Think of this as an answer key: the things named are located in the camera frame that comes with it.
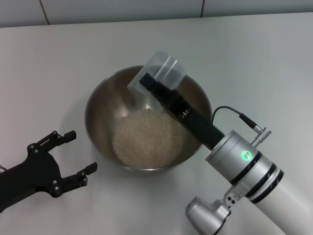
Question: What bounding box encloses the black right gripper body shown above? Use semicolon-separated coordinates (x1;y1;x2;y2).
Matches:
180;107;225;150

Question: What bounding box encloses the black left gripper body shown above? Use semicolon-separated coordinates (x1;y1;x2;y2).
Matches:
0;144;64;213

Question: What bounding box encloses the clear plastic measuring cup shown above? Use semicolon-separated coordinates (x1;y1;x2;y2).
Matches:
127;50;188;111

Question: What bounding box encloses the white uncooked rice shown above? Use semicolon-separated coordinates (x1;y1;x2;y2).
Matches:
112;109;184;169

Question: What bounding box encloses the stainless steel mixing bowl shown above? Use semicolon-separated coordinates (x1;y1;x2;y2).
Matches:
84;64;212;176

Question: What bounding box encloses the black cable with metal plug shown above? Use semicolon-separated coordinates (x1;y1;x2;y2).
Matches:
211;106;273;147

